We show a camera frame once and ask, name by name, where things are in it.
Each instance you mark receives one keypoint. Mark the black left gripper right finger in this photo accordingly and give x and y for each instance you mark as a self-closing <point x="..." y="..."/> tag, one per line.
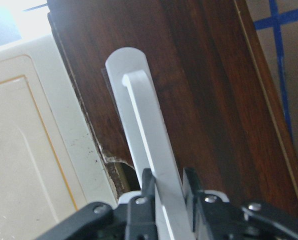
<point x="191" y="183"/>

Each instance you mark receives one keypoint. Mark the cream plastic storage box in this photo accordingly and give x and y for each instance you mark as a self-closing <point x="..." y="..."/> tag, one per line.
<point x="49" y="164"/>

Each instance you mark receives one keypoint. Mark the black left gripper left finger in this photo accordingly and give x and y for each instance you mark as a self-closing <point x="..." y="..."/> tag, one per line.
<point x="148" y="184"/>

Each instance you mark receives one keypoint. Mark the dark wooden drawer cabinet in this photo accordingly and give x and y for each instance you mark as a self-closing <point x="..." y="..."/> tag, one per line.
<point x="216" y="94"/>

